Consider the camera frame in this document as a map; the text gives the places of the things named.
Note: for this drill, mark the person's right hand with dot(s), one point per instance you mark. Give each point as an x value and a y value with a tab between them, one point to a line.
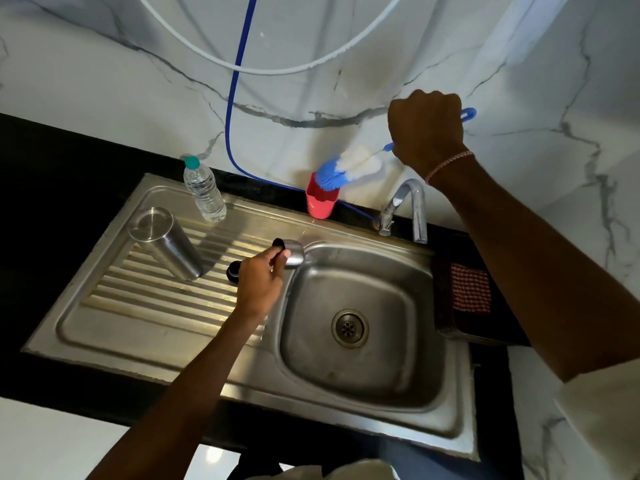
427	129

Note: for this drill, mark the clear plastic water bottle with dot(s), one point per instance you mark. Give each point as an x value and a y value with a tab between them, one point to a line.
205	192

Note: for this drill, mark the steel flask cup lid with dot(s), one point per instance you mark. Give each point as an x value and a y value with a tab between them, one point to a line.
295	252

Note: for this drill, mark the steel flask bottle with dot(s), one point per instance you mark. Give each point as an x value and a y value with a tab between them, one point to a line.
167	244

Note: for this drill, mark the red plastic brush holder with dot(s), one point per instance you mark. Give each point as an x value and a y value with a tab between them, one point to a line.
320	204

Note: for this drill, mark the black flask stopper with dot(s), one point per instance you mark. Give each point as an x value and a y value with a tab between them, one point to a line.
232	272

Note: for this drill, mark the dark woven tray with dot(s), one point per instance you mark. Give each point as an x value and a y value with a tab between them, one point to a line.
442	314

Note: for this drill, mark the person's right forearm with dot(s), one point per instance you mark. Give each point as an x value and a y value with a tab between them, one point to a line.
545	259

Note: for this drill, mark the dark trousers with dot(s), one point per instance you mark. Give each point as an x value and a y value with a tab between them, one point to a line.
260	467

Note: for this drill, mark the person's left forearm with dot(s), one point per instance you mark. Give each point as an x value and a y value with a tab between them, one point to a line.
175	404

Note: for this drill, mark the person's left hand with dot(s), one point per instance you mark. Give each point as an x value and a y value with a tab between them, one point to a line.
260	284

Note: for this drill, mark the blue white bottle brush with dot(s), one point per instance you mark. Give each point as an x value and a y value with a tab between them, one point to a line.
355	164

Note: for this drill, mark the red checkered cloth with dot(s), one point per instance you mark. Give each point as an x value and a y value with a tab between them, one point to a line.
471	288

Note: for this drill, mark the chrome sink faucet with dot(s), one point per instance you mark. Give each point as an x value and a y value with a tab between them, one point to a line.
417	209

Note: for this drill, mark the metal sink drain strainer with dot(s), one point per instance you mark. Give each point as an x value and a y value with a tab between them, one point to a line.
350	328

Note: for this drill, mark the stainless steel sink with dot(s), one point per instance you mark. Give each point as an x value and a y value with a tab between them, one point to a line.
150	334

